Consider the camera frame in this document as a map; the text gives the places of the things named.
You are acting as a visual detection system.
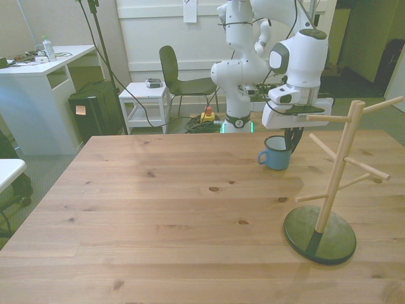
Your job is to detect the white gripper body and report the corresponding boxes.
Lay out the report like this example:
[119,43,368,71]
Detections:
[261,97,335,130]

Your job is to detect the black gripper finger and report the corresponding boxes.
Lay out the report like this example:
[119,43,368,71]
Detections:
[283,127,294,150]
[289,128,305,156]

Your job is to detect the blue enamel mug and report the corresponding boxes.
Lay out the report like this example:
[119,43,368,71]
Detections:
[257,136,292,171]

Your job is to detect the wooden mug tree, black base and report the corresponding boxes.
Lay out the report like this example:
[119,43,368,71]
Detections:
[283,96,405,266]

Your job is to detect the yellow emergency stop button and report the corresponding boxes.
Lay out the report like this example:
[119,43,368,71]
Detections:
[200,106,216,125]

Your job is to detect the dark green shell chair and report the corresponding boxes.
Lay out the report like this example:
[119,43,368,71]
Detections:
[158,45,219,118]

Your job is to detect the white paper sheet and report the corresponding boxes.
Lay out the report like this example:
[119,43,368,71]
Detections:
[183,0,198,23]

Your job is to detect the small white side table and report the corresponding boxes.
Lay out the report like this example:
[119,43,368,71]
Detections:
[118,82,171,136]

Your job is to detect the black computer case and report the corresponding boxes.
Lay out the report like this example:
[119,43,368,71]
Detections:
[68,80,127,144]

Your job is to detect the clear plastic bottle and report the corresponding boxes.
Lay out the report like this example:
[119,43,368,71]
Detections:
[42,35,58,63]

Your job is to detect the white desk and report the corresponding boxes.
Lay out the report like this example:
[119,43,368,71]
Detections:
[0,44,105,156]

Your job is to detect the white rounded table top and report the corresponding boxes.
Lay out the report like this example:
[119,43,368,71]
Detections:
[0,158,27,194]

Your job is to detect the electronics board with wires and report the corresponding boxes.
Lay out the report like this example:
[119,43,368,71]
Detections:
[240,79,333,103]

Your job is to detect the coiled black cables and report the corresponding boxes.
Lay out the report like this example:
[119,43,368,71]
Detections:
[184,115,224,134]

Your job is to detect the black camera stand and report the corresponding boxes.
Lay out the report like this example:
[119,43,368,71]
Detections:
[74,0,129,136]

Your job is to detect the long black floor cable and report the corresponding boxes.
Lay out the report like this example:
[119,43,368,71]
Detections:
[78,0,190,129]

